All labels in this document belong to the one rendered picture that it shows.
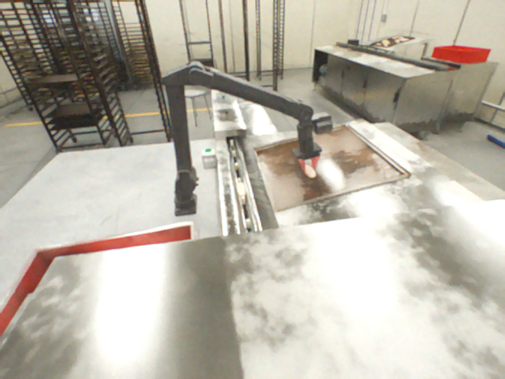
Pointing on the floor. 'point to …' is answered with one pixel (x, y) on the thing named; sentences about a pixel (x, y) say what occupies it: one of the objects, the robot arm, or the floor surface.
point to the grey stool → (194, 100)
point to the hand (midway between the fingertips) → (308, 168)
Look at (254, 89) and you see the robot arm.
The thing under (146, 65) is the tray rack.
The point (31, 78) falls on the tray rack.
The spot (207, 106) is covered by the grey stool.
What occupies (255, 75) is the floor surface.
